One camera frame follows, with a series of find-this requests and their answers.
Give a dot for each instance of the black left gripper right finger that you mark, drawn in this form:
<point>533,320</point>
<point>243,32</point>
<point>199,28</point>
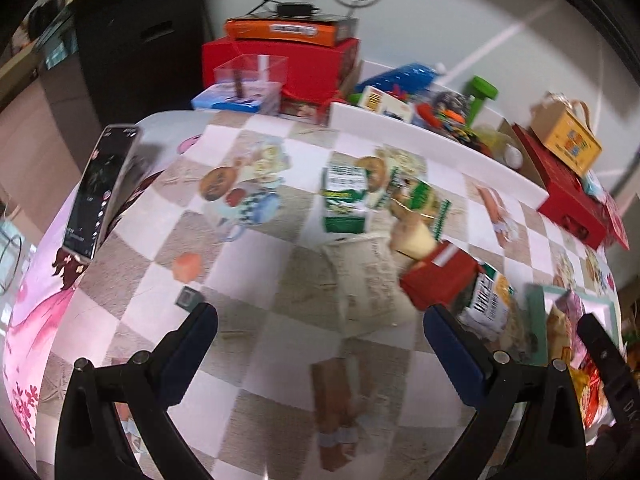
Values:
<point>550,442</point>

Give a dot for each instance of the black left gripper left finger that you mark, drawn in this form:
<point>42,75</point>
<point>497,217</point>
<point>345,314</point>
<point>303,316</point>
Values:
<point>91,443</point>

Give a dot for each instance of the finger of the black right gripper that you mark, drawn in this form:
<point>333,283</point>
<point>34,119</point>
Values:
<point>619,386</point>

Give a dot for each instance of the yellow translucent snack bag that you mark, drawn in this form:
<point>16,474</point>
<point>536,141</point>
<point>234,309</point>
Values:
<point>588,404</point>

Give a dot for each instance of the red Pure Kiss snack packet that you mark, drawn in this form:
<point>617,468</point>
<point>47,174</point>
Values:
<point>596,384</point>

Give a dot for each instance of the orange yellow chip packet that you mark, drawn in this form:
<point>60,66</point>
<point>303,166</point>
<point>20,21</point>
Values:
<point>558,337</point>

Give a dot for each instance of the pink striped snack packet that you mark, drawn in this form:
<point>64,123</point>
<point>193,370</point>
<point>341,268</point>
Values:
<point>570,304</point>

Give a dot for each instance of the white green corn snack packet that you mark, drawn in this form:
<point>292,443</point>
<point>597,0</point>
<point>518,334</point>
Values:
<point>486,308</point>

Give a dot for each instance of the small red pastry packet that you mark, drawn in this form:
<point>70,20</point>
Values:
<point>440,277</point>

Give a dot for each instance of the small yellow cake packet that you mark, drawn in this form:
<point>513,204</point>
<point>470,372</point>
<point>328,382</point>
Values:
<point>411,237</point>

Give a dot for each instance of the beige printed snack packet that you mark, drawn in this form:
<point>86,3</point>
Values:
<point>369,297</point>

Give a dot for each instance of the green label cookie packet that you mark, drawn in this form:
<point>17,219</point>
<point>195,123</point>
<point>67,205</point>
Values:
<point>408,194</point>

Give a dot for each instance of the teal rimmed white tray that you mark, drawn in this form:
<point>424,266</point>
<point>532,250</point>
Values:
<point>539,300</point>

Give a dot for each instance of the red patterned bag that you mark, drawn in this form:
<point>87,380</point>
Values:
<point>615,231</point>

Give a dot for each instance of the large red gift box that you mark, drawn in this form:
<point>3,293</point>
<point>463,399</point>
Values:
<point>568,205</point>

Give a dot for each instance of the white cardboard box of toys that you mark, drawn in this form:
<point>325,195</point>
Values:
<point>384,130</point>

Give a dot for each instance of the smartphone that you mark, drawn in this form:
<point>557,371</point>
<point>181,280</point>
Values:
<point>99,188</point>

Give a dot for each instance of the colourful toy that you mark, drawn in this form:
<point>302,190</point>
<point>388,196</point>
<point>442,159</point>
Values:
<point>446,113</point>

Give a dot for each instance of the green dumbbell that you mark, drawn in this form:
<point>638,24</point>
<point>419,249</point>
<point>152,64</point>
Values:
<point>477,91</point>

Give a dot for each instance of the blue water bottle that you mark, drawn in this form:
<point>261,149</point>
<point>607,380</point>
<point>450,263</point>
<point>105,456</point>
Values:
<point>411,78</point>

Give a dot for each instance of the clear plastic container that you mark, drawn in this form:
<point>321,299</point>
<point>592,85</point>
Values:
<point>251,83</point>

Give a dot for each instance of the black cabinet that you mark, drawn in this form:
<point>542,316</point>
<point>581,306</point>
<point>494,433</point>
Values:
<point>106,61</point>

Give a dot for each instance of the red box under orange box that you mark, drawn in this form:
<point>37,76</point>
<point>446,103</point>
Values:
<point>314,73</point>

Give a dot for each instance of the orange flat box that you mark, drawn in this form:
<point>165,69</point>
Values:
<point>319,30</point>

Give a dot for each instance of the yellow gift box with handle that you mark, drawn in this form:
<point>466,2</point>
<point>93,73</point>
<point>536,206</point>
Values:
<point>563,126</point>

